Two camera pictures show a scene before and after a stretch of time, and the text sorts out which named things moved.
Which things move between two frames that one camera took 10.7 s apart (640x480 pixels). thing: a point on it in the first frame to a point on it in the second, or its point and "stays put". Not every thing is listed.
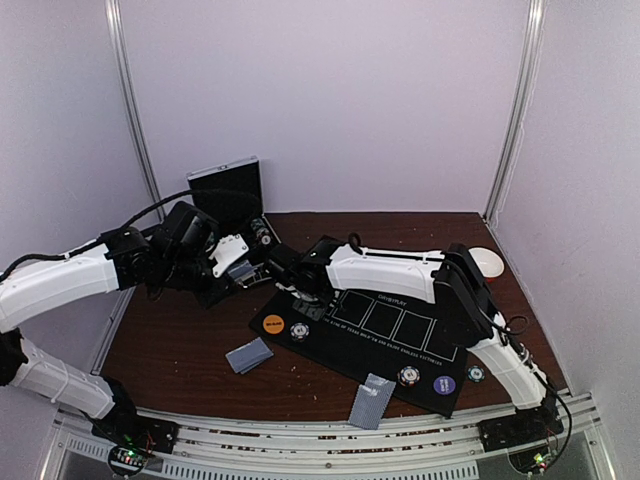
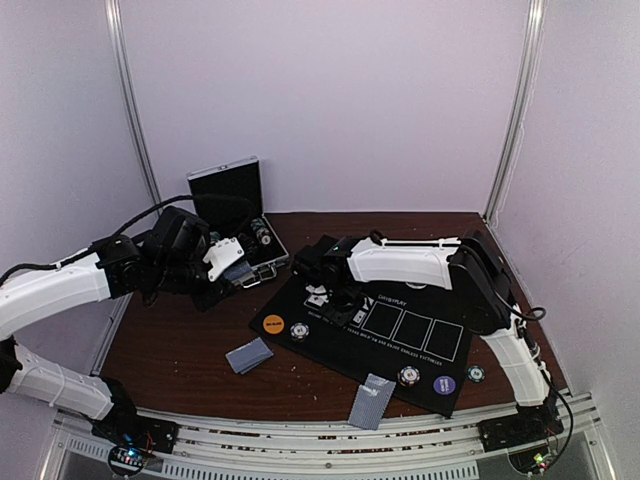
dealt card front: x=378 y=383 stays put
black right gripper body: x=304 y=304 to x=341 y=310
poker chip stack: x=408 y=376 stays put
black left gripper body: x=206 y=297 stays put
